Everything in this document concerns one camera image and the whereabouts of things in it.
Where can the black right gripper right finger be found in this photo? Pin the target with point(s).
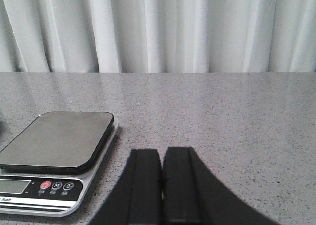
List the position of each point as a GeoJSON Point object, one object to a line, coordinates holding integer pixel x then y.
{"type": "Point", "coordinates": [194, 196]}

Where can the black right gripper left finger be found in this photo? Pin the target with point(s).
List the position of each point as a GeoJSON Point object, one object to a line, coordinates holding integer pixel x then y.
{"type": "Point", "coordinates": [136, 199]}

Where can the silver digital kitchen scale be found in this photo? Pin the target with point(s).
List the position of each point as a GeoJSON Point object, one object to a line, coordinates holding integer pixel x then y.
{"type": "Point", "coordinates": [48, 168]}

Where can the white pleated curtain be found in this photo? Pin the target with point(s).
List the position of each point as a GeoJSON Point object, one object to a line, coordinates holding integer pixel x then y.
{"type": "Point", "coordinates": [196, 36]}

